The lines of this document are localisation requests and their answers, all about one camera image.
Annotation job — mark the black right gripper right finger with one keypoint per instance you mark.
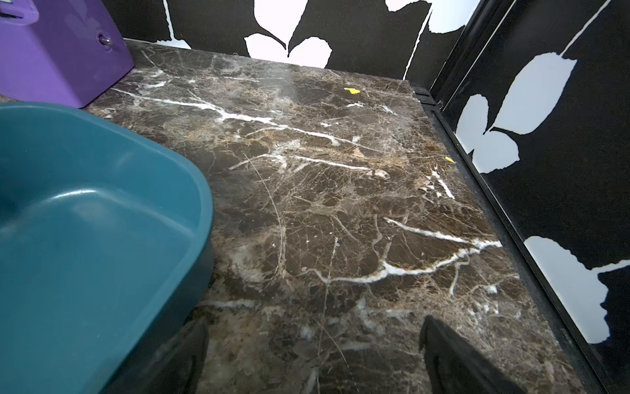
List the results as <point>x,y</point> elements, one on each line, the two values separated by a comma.
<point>455,366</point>

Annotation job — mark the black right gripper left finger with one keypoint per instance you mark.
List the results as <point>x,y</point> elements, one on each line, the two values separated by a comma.
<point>174,368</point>

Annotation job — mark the teal plastic storage box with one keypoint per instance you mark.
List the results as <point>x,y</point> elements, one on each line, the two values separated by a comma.
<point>105,248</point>

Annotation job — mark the purple metronome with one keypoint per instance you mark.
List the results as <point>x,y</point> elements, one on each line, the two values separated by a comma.
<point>67,52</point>

